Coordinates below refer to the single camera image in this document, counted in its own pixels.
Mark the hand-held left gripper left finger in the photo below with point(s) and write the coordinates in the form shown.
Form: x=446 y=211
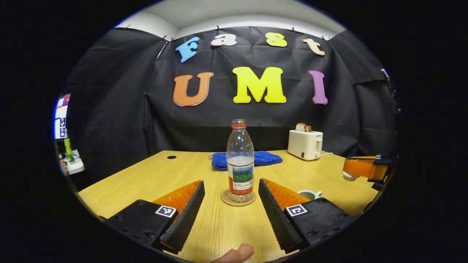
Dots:
x=186 y=219

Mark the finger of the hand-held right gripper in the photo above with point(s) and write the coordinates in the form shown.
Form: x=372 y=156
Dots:
x=362 y=168

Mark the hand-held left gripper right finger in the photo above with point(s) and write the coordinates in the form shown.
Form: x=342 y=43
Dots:
x=278 y=219

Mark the white teacup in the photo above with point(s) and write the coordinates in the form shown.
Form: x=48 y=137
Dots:
x=309 y=194

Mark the round cork coaster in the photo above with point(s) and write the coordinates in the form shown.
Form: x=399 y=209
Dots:
x=228 y=201

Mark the clear plastic water bottle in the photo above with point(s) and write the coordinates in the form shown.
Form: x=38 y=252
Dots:
x=240 y=160

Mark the green bottle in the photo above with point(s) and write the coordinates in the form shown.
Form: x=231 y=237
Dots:
x=68 y=146

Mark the blue towel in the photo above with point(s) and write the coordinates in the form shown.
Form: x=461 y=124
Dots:
x=268 y=159

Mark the white toaster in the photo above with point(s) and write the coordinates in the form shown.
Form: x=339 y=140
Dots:
x=304 y=144

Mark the toast slice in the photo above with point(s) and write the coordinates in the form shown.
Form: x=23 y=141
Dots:
x=302 y=127

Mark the black backdrop cloth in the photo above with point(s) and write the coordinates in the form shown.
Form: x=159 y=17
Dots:
x=182 y=128

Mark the computer monitor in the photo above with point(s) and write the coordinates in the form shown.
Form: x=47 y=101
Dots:
x=61 y=117

